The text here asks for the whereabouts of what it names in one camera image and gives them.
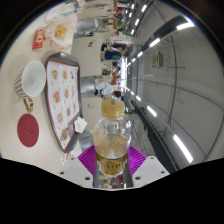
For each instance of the clear bottle with amber drink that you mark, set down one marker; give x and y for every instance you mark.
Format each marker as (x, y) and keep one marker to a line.
(111, 133)

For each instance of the dark tray with menu paper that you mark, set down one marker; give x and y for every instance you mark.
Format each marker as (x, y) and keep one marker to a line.
(63, 100)

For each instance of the ceiling air conditioner unit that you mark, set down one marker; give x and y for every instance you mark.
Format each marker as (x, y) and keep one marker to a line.
(156, 60)

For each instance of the beige chair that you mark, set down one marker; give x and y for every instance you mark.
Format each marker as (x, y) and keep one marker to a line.
(87, 56)
(90, 110)

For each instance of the white card with red frame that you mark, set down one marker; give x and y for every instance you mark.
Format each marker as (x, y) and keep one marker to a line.
(52, 15)

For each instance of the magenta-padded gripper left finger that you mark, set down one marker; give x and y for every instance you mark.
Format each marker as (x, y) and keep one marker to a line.
(75, 170)

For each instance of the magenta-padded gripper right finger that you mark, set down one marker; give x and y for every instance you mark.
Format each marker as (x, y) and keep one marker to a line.
(146, 170)

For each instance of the white striped mug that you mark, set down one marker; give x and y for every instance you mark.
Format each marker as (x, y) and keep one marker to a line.
(33, 78)

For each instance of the flat round red coaster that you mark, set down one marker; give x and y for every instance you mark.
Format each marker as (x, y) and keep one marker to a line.
(28, 130)

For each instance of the person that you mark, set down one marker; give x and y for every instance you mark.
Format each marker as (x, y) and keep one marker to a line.
(106, 88)
(111, 54)

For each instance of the red sauce packet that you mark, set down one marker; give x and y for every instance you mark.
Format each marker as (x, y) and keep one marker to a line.
(38, 39)

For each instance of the clear bag of fried food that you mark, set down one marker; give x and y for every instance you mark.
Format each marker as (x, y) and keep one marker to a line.
(60, 32)

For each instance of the ceiling lights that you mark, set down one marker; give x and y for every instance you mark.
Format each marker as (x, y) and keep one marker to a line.
(182, 148)

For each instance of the colourful printed leaflet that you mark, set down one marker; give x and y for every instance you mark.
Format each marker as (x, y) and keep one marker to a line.
(66, 158)

